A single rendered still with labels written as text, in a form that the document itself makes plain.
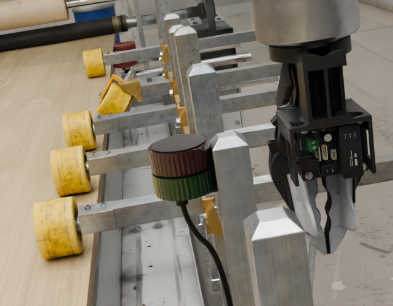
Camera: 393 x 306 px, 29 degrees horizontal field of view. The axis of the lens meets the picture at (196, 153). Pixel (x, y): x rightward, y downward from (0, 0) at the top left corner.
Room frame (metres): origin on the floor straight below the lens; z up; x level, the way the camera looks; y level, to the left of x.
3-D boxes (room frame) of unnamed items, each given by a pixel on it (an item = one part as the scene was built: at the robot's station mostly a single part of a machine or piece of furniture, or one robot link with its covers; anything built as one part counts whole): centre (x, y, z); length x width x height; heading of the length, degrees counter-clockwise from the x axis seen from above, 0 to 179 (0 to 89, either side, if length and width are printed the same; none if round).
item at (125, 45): (2.74, 0.19, 0.85); 0.08 x 0.08 x 0.11
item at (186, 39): (1.20, -0.01, 0.92); 0.03 x 0.03 x 0.48; 2
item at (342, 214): (0.65, -0.13, 1.04); 0.06 x 0.03 x 0.09; 2
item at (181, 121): (1.48, 0.00, 0.95); 0.13 x 0.06 x 0.05; 2
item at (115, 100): (1.74, 0.17, 0.93); 0.09 x 0.08 x 0.09; 92
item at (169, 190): (0.70, 0.02, 1.08); 0.06 x 0.06 x 0.02
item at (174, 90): (1.73, 0.01, 0.95); 0.13 x 0.06 x 0.05; 2
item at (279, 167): (0.67, -0.09, 1.09); 0.05 x 0.02 x 0.09; 92
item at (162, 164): (0.70, 0.02, 1.11); 0.06 x 0.06 x 0.02
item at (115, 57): (2.24, 0.01, 0.95); 0.50 x 0.04 x 0.04; 92
